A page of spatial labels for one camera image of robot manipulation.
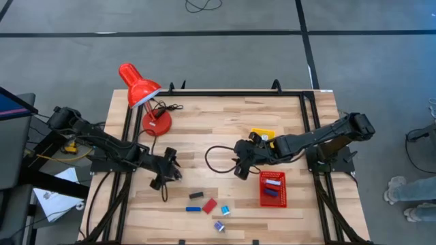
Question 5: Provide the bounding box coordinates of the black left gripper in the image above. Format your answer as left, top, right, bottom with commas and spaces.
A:
146, 147, 178, 191

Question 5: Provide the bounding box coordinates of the thick black power cable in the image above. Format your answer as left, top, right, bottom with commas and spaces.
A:
84, 171, 113, 239

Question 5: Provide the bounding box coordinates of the yellow cable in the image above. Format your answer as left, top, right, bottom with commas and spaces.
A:
35, 148, 93, 163

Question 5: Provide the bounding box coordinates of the white paper sheet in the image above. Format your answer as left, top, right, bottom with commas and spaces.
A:
33, 167, 84, 223

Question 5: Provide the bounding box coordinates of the red plastic basket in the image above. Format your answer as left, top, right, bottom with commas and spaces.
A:
259, 170, 287, 208

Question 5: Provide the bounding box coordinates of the thin black floor cable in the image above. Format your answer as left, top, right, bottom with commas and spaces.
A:
405, 128, 436, 175

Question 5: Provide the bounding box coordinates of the black looped floor cable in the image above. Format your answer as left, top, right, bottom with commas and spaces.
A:
185, 0, 223, 14

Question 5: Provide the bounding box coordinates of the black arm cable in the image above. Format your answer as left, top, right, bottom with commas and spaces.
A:
204, 145, 262, 175
138, 129, 170, 203

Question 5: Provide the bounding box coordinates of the wide red flash drive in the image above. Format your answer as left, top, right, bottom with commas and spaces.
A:
202, 198, 218, 214

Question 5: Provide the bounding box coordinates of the person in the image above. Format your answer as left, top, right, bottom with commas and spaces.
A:
384, 175, 436, 223

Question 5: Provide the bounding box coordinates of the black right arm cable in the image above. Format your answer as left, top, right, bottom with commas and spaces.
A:
204, 145, 262, 175

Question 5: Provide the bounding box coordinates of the black beam stand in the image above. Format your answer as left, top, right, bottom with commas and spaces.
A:
18, 131, 90, 200

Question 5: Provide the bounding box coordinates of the monitor with blue screen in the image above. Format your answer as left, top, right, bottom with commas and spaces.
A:
0, 86, 39, 122

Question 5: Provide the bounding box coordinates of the grey cabinet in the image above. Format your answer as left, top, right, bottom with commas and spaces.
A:
0, 92, 37, 245

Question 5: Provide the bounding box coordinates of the yellow plastic basket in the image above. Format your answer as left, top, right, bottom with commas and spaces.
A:
251, 127, 276, 149

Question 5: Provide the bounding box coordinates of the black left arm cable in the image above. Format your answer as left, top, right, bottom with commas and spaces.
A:
138, 129, 170, 203

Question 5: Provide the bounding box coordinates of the black lamp cable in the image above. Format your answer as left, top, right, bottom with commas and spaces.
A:
151, 98, 184, 120

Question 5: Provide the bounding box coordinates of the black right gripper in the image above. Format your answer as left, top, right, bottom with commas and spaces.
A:
231, 131, 277, 180

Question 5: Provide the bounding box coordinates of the red desk lamp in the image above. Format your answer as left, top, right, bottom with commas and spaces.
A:
118, 63, 174, 137

